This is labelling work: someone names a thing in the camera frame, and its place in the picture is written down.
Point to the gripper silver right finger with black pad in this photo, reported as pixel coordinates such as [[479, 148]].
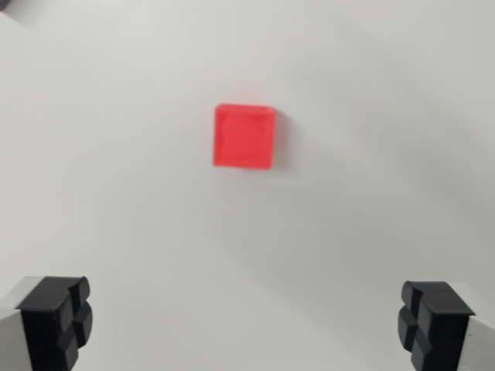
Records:
[[441, 328]]

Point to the red studded plastic cube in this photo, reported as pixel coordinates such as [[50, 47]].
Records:
[[243, 137]]

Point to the grey embossed plastic cube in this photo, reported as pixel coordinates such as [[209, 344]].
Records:
[[4, 9]]

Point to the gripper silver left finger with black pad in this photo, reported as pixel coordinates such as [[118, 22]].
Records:
[[38, 328]]

